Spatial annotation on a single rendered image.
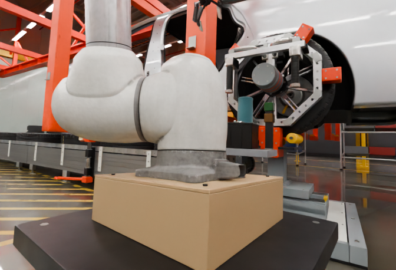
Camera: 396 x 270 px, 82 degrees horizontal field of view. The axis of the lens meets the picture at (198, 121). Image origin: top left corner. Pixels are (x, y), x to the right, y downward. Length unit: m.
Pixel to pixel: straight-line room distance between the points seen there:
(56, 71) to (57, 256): 2.70
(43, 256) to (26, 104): 13.54
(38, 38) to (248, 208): 14.60
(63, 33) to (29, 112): 10.94
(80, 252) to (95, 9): 0.46
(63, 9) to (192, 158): 2.99
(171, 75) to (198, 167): 0.19
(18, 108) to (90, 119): 13.34
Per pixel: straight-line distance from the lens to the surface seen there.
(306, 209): 1.43
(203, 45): 1.59
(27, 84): 14.09
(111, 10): 0.57
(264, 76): 1.31
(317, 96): 1.38
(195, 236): 0.36
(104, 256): 0.43
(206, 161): 0.45
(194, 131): 0.44
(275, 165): 1.55
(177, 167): 0.45
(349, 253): 1.23
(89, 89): 0.52
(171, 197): 0.38
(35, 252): 0.51
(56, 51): 3.10
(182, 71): 0.48
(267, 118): 1.05
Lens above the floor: 0.48
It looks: 5 degrees up
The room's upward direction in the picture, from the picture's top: 2 degrees clockwise
